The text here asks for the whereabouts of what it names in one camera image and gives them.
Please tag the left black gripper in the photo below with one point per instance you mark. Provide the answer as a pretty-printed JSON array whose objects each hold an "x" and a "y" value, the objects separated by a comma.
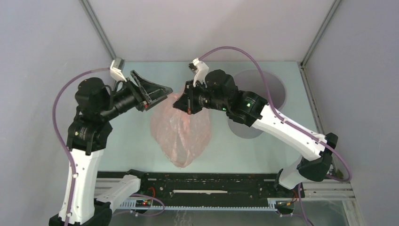
[{"x": 153, "y": 93}]

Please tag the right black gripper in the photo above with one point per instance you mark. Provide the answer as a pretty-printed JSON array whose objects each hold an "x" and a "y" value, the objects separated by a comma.
[{"x": 187, "y": 102}]

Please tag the pink plastic trash bag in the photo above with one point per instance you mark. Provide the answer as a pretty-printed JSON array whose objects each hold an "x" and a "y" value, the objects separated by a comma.
[{"x": 181, "y": 137}]

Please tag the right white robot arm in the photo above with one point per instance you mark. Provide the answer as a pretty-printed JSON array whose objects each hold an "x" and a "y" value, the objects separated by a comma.
[{"x": 254, "y": 111}]

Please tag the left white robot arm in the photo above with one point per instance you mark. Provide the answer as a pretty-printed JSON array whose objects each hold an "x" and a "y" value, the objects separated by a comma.
[{"x": 86, "y": 141}]

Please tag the small circuit board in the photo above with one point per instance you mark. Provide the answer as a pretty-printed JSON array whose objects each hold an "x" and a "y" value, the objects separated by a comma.
[{"x": 143, "y": 204}]

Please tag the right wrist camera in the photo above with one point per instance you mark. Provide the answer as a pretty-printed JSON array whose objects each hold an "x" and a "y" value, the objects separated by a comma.
[{"x": 200, "y": 70}]

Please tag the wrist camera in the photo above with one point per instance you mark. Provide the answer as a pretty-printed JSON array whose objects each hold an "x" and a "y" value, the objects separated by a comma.
[
  {"x": 200, "y": 70},
  {"x": 116, "y": 69}
]

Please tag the left aluminium frame post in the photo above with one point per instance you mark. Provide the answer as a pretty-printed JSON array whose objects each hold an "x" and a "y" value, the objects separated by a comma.
[{"x": 94, "y": 20}]

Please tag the aluminium frame post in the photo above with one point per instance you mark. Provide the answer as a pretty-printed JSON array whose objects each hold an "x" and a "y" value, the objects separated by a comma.
[
  {"x": 321, "y": 31},
  {"x": 94, "y": 20}
]

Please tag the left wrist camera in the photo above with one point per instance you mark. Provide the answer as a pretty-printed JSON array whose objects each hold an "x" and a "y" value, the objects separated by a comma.
[{"x": 116, "y": 69}]

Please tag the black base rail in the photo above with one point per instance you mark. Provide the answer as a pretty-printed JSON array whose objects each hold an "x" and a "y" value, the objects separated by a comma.
[{"x": 207, "y": 189}]

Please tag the white toothed cable tray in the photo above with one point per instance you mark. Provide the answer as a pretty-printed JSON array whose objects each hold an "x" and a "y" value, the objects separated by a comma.
[{"x": 131, "y": 204}]

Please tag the right aluminium frame post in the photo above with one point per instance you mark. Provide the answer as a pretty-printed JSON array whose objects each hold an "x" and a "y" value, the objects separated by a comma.
[{"x": 321, "y": 31}]

